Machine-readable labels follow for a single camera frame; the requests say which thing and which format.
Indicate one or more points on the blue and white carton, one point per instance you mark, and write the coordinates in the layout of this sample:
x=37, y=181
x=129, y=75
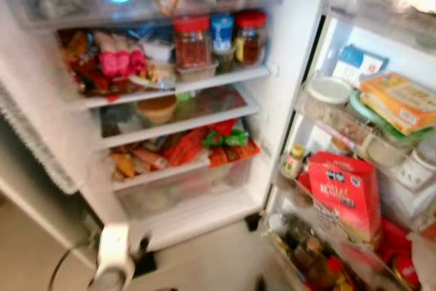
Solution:
x=355, y=65

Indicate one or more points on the green plastic plate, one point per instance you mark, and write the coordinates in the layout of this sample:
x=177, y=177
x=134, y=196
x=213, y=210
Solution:
x=364, y=115

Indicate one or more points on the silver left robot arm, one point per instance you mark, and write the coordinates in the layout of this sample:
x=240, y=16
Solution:
x=106, y=283

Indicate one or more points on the red snack bag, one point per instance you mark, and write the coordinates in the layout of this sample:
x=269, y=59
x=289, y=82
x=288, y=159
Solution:
x=80, y=63

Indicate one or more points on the clear crisper drawer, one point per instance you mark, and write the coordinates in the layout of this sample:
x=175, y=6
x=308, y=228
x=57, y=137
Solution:
x=184, y=189

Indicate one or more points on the white-lid plastic jar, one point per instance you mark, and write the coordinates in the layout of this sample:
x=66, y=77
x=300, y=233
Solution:
x=328, y=92

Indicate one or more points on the orange cardboard box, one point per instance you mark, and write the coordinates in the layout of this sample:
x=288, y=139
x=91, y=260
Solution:
x=400, y=100

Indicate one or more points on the clear plastic food container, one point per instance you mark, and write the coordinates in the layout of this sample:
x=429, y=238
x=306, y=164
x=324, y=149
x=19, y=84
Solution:
x=196, y=71

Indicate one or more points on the red and green packet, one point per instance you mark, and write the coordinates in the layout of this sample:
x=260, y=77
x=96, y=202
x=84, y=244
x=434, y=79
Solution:
x=228, y=134

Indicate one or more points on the tan plastic bowl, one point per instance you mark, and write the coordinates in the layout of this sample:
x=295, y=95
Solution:
x=157, y=108

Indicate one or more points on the red round tin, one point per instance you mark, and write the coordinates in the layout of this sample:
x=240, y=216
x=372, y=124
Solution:
x=407, y=270

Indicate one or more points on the white labelled jar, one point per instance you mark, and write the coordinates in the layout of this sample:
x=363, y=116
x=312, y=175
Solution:
x=414, y=168

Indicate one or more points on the small yellow-lid bottle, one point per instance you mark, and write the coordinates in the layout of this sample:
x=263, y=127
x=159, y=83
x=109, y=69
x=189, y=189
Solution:
x=294, y=161

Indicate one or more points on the large red-lid glass jar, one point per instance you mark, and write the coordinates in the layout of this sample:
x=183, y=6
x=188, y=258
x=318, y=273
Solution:
x=192, y=44

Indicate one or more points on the small red-lid glass jar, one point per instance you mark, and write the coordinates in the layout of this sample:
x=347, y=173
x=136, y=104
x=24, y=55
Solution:
x=251, y=37

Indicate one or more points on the blue-lid bottle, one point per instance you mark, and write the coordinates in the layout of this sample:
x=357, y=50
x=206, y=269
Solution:
x=222, y=31

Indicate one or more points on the red cardboard box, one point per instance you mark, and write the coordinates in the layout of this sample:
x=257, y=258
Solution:
x=344, y=192

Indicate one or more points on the brown glass bottle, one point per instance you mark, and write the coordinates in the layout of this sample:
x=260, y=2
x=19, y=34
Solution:
x=312, y=253

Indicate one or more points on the white fridge door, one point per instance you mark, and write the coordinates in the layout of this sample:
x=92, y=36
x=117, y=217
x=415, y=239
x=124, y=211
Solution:
x=409, y=39

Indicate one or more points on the pink snack packets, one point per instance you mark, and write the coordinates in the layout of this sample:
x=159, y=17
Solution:
x=116, y=58

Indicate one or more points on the white fridge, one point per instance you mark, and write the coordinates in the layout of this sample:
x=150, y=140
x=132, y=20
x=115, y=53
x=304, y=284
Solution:
x=286, y=100

